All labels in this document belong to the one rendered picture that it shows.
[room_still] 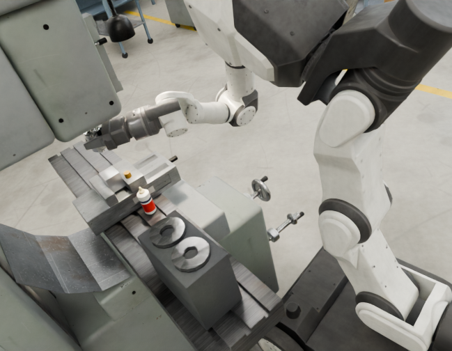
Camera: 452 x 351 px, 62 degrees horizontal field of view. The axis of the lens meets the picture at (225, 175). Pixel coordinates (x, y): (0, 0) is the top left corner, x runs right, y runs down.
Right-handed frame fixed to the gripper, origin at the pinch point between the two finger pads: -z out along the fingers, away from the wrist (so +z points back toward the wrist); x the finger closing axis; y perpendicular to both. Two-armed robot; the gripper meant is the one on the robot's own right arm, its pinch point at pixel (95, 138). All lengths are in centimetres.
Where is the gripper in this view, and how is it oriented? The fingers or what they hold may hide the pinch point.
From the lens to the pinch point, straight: 116.3
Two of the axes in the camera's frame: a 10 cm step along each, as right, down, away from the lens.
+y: 2.2, 7.4, 6.4
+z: 9.5, -3.2, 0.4
